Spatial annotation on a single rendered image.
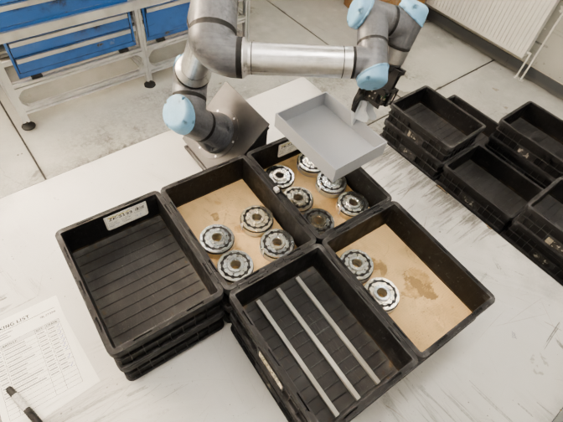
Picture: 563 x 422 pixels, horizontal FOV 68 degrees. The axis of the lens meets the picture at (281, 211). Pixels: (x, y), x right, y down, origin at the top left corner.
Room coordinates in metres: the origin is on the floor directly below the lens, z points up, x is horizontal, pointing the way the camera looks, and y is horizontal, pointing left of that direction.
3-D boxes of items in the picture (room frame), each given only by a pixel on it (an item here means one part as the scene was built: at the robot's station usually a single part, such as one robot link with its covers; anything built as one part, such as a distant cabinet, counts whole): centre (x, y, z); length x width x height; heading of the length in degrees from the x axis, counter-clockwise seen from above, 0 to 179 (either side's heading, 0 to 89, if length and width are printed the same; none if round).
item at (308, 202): (0.87, -0.05, 0.86); 0.10 x 0.10 x 0.01
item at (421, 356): (0.62, -0.36, 0.92); 0.40 x 0.30 x 0.02; 41
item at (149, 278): (0.52, 0.35, 0.87); 0.40 x 0.30 x 0.11; 41
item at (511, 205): (1.50, -1.00, 0.31); 0.40 x 0.30 x 0.34; 45
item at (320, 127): (0.95, -0.11, 1.08); 0.27 x 0.20 x 0.05; 44
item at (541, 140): (1.78, -1.28, 0.37); 0.40 x 0.30 x 0.45; 45
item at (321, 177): (0.97, -0.15, 0.86); 0.10 x 0.10 x 0.01
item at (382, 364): (0.42, -0.14, 0.87); 0.40 x 0.30 x 0.11; 41
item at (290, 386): (0.42, -0.14, 0.92); 0.40 x 0.30 x 0.02; 41
